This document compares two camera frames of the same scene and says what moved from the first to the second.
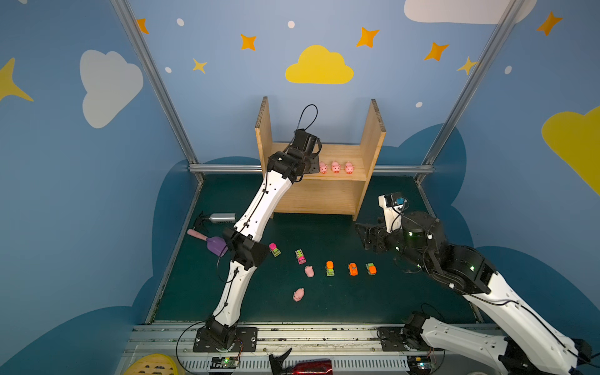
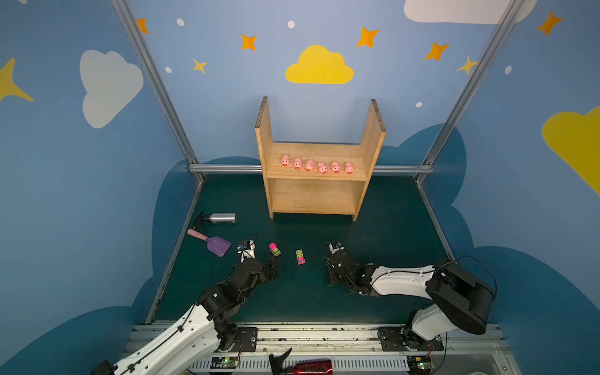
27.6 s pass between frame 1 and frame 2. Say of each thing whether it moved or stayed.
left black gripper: moved
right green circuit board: stayed
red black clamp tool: stayed
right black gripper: moved
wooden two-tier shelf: stayed
